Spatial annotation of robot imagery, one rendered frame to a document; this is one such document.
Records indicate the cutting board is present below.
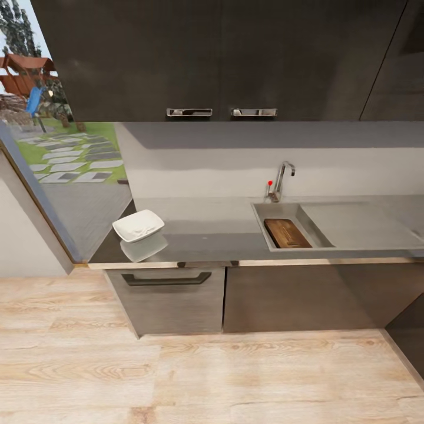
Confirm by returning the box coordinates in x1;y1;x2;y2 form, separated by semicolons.
264;218;312;249

